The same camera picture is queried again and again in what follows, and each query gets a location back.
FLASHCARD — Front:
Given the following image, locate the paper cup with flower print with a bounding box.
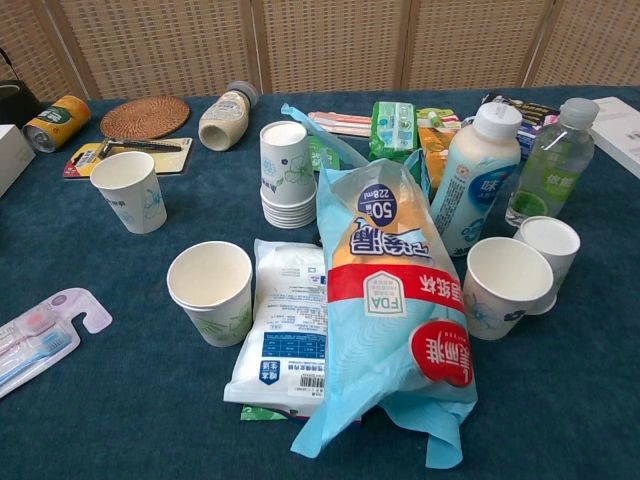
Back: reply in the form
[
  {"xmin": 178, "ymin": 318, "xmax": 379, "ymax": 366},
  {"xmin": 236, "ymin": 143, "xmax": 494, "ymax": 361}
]
[{"xmin": 89, "ymin": 151, "xmax": 168, "ymax": 235}]

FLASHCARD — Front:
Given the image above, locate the blue paper cup package bag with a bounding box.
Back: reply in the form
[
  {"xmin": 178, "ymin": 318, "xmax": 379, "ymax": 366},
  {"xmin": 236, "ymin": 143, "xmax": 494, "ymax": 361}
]
[{"xmin": 279, "ymin": 102, "xmax": 480, "ymax": 470}]

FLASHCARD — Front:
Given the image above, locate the paper cup with green leaves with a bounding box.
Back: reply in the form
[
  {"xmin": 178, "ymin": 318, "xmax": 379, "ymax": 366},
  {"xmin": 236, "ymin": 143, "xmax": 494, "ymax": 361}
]
[{"xmin": 166, "ymin": 240, "xmax": 255, "ymax": 349}]

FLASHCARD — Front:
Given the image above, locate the paper cup with blue flower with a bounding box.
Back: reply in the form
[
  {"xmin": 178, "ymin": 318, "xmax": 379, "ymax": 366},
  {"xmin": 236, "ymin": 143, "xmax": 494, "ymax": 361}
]
[{"xmin": 462, "ymin": 236, "xmax": 555, "ymax": 342}]

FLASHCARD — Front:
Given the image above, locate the inverted white paper cup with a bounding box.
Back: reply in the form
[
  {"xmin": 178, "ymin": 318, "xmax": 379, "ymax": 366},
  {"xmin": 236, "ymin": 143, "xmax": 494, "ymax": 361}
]
[{"xmin": 512, "ymin": 215, "xmax": 582, "ymax": 316}]

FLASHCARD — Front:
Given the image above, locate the stack of inverted paper cups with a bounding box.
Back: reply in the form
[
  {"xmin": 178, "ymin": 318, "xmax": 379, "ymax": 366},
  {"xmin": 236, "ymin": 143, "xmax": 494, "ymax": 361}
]
[{"xmin": 258, "ymin": 120, "xmax": 319, "ymax": 230}]

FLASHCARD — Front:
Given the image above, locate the green sachet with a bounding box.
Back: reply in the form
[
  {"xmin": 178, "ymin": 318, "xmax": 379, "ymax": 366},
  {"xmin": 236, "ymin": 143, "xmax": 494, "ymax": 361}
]
[{"xmin": 307, "ymin": 134, "xmax": 341, "ymax": 174}]

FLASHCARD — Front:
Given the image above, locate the white printed pouch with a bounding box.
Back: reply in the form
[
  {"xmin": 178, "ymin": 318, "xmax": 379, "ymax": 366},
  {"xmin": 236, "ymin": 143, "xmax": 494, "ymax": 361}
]
[{"xmin": 222, "ymin": 237, "xmax": 331, "ymax": 406}]

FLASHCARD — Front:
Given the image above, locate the pink stick pack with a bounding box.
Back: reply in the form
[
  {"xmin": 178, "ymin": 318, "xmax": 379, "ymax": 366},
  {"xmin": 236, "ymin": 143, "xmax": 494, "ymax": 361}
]
[{"xmin": 307, "ymin": 110, "xmax": 374, "ymax": 137}]

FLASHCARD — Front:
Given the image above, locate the green tissue pack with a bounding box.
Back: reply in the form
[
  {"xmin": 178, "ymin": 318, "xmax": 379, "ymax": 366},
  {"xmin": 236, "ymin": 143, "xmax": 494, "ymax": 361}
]
[{"xmin": 368, "ymin": 101, "xmax": 419, "ymax": 161}]

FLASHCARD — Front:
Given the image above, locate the orange yellow box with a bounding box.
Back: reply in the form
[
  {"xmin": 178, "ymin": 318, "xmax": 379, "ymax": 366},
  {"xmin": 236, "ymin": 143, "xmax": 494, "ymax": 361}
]
[{"xmin": 417, "ymin": 127, "xmax": 456, "ymax": 191}]

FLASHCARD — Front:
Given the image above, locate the beige sauce bottle grey cap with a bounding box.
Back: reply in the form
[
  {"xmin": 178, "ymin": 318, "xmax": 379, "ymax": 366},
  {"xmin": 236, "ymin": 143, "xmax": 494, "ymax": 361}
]
[{"xmin": 198, "ymin": 79, "xmax": 260, "ymax": 151}]

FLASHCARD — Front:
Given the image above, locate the white milk bottle blue label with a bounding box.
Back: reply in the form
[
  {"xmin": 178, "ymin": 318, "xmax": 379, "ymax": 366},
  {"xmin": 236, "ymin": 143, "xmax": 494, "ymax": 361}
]
[{"xmin": 429, "ymin": 102, "xmax": 523, "ymax": 259}]

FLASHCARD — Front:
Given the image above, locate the razor blister card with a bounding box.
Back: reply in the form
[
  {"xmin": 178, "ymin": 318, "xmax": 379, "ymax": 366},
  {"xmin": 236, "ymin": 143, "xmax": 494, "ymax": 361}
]
[{"xmin": 62, "ymin": 137, "xmax": 194, "ymax": 180}]

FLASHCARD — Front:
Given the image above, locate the green lip balm card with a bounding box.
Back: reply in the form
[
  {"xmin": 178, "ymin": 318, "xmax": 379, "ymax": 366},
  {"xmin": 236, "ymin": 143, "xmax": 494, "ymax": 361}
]
[{"xmin": 416, "ymin": 106, "xmax": 464, "ymax": 132}]

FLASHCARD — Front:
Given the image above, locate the green white packet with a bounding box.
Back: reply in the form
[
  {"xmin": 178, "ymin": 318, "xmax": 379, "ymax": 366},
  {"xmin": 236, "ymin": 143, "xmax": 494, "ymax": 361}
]
[{"xmin": 239, "ymin": 402, "xmax": 301, "ymax": 422}]

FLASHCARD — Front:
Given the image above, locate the wicker folding screen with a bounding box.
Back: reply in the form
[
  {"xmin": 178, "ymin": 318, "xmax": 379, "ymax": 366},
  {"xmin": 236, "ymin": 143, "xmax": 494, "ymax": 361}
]
[{"xmin": 0, "ymin": 0, "xmax": 640, "ymax": 104}]

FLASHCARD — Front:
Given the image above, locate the round woven coaster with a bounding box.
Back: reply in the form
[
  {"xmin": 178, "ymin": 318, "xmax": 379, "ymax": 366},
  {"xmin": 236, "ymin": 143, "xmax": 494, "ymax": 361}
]
[{"xmin": 100, "ymin": 97, "xmax": 192, "ymax": 141}]

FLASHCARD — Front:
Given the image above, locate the clear bottle green label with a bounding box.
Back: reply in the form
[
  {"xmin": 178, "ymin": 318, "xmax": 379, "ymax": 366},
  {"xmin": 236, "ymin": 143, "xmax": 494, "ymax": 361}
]
[{"xmin": 504, "ymin": 97, "xmax": 600, "ymax": 229}]

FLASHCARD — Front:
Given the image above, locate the dark blue pad pack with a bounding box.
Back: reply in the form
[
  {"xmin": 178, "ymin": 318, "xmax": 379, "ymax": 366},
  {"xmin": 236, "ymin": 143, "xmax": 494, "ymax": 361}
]
[{"xmin": 462, "ymin": 92, "xmax": 561, "ymax": 161}]

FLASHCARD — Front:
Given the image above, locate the yellow drink can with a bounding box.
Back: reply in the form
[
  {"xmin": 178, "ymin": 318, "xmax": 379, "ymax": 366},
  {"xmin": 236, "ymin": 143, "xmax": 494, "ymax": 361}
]
[{"xmin": 22, "ymin": 95, "xmax": 93, "ymax": 153}]

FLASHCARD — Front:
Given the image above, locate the toothbrush blister pack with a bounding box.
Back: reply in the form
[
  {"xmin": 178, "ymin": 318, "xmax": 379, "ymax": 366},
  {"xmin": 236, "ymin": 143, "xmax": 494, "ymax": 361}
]
[{"xmin": 0, "ymin": 287, "xmax": 114, "ymax": 401}]

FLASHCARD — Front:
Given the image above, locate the teal tablecloth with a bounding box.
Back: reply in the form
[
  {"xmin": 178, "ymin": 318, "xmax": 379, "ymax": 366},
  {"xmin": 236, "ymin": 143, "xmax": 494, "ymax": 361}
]
[{"xmin": 0, "ymin": 84, "xmax": 640, "ymax": 480}]

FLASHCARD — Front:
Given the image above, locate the flat white box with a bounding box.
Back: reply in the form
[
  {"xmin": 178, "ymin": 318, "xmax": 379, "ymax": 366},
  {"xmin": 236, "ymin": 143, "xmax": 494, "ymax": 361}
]
[{"xmin": 589, "ymin": 97, "xmax": 640, "ymax": 180}]

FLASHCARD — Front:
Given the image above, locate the small white box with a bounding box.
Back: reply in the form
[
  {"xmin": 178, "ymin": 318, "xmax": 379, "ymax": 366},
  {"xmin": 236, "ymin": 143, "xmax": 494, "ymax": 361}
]
[{"xmin": 0, "ymin": 124, "xmax": 37, "ymax": 199}]

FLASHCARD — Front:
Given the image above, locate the black round device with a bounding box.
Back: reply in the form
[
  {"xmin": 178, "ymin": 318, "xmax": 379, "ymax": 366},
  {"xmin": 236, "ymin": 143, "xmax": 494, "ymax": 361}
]
[{"xmin": 0, "ymin": 47, "xmax": 45, "ymax": 126}]

